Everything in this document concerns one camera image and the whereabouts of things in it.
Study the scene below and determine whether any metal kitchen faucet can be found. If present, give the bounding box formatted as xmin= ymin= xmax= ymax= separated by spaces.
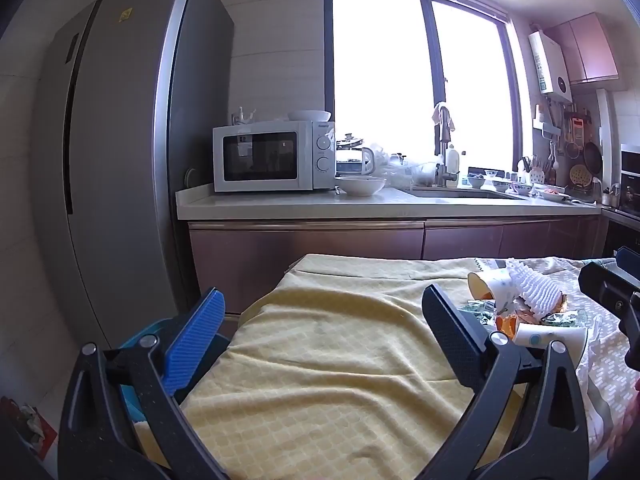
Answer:
xmin=435 ymin=110 xmax=460 ymax=188

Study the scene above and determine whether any grey refrigerator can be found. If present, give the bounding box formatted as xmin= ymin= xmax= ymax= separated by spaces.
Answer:
xmin=30 ymin=0 xmax=236 ymax=351

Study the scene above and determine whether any kitchen window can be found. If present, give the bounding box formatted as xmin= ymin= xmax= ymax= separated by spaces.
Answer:
xmin=324 ymin=0 xmax=523 ymax=181

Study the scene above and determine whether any large white bowl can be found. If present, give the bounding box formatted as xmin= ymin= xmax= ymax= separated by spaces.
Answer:
xmin=335 ymin=176 xmax=387 ymax=197

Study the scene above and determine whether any orange snack wrapper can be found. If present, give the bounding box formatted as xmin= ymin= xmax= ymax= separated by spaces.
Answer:
xmin=515 ymin=295 xmax=568 ymax=325

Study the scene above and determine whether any yellow tablecloth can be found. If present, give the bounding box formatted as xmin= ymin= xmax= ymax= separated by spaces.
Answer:
xmin=135 ymin=254 xmax=531 ymax=480

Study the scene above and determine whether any blue wall rack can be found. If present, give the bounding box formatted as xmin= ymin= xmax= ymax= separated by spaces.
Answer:
xmin=532 ymin=105 xmax=558 ymax=138

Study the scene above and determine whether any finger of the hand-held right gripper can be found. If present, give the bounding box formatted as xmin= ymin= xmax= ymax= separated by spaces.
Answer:
xmin=579 ymin=259 xmax=633 ymax=333
xmin=616 ymin=246 xmax=640 ymax=281

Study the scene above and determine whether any white foam fruit net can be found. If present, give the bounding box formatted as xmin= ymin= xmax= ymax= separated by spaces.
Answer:
xmin=505 ymin=259 xmax=563 ymax=323

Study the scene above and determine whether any orange peel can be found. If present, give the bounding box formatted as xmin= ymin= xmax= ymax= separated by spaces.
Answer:
xmin=494 ymin=312 xmax=523 ymax=337

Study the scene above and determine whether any rag on faucet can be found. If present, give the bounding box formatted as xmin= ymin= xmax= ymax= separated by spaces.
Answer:
xmin=432 ymin=102 xmax=457 ymax=143

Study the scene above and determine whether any pot with glass lid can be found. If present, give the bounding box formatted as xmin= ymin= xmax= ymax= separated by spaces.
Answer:
xmin=336 ymin=132 xmax=366 ymax=177

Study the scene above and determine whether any white microwave oven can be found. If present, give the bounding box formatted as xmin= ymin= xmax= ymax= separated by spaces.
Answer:
xmin=212 ymin=120 xmax=337 ymax=193

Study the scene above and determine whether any kitchen sink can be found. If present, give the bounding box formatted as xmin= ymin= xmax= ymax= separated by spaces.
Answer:
xmin=410 ymin=186 xmax=528 ymax=202

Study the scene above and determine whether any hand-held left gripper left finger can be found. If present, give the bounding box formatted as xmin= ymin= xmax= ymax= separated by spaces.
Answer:
xmin=56 ymin=287 xmax=231 ymax=480

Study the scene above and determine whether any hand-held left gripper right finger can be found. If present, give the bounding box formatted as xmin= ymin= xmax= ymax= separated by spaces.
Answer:
xmin=421 ymin=284 xmax=604 ymax=480

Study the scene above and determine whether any black built-in oven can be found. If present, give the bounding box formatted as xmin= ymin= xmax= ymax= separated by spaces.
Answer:
xmin=602 ymin=145 xmax=640 ymax=261

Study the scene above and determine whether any grey white patterned cloth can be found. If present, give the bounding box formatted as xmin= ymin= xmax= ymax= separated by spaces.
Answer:
xmin=475 ymin=256 xmax=640 ymax=466

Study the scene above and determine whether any white dotted paper cup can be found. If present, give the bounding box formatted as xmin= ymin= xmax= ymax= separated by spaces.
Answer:
xmin=512 ymin=322 xmax=588 ymax=368
xmin=467 ymin=267 xmax=513 ymax=311

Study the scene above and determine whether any black frying pan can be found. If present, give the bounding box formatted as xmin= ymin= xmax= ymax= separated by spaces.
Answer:
xmin=584 ymin=140 xmax=603 ymax=173

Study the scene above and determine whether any green foil wrapper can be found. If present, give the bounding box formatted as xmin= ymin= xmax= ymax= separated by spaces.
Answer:
xmin=457 ymin=300 xmax=496 ymax=318
xmin=540 ymin=310 xmax=591 ymax=328

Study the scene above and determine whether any utensil holder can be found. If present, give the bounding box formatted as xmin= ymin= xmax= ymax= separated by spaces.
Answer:
xmin=517 ymin=157 xmax=546 ymax=183

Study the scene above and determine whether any red cloth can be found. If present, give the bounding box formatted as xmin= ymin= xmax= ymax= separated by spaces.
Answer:
xmin=0 ymin=396 xmax=58 ymax=463

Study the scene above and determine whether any pink wall cabinet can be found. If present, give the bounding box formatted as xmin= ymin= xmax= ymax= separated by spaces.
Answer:
xmin=542 ymin=12 xmax=620 ymax=86

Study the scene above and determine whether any kitchen counter with cabinets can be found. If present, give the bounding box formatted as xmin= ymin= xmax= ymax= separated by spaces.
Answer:
xmin=175 ymin=182 xmax=606 ymax=306

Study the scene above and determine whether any white water heater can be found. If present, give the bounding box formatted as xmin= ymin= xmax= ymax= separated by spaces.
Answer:
xmin=528 ymin=30 xmax=573 ymax=97

